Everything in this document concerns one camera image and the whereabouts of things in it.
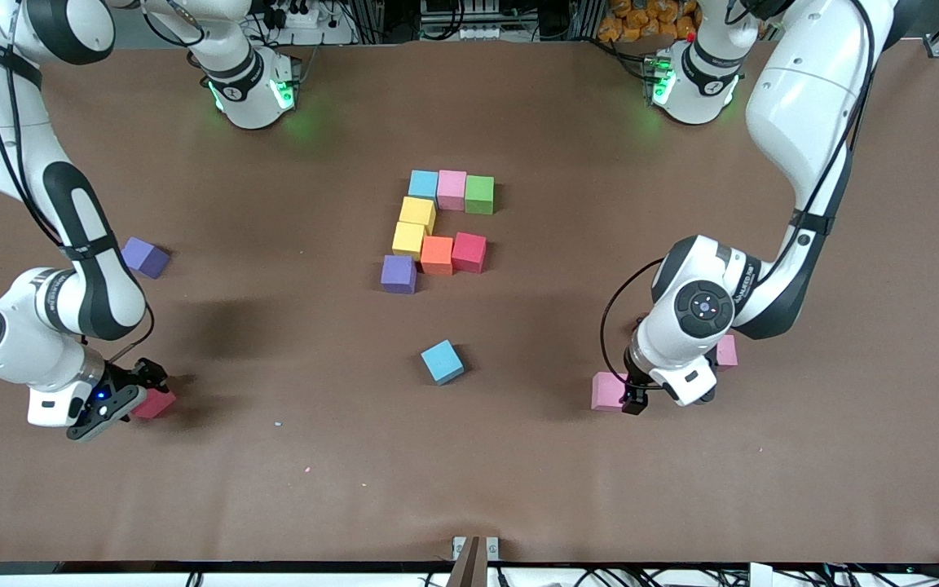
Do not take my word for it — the red foam cube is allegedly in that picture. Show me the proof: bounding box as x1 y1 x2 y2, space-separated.
131 390 178 420
452 232 488 275

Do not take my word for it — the orange foam cube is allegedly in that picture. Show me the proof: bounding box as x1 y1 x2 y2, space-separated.
421 236 456 276

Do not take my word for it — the green foam cube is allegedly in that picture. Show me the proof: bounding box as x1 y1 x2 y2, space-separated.
465 174 496 216

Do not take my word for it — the purple foam cube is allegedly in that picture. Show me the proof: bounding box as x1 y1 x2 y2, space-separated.
380 254 419 295
121 236 171 280

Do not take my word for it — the yellow foam cube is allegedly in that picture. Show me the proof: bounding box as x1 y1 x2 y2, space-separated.
391 221 428 260
399 196 438 235

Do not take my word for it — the orange mesh bag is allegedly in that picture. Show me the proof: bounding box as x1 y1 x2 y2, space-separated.
597 0 703 43

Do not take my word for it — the white power strip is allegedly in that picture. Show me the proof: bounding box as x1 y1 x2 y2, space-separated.
260 0 333 30

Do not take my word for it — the white electronic device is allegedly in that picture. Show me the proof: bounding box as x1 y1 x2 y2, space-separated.
419 0 505 42

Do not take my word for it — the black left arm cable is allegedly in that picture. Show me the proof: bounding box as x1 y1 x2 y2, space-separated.
599 0 878 391

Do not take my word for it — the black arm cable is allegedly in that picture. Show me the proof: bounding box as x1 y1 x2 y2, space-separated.
599 0 878 391
0 0 157 364

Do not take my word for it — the grey metal bracket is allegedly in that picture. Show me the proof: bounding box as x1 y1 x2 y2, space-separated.
452 536 500 587

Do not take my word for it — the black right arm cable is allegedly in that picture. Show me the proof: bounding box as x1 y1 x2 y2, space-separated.
0 0 157 364

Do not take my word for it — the aluminium frame post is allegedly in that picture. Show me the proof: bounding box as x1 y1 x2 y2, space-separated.
565 0 606 42
353 0 389 43

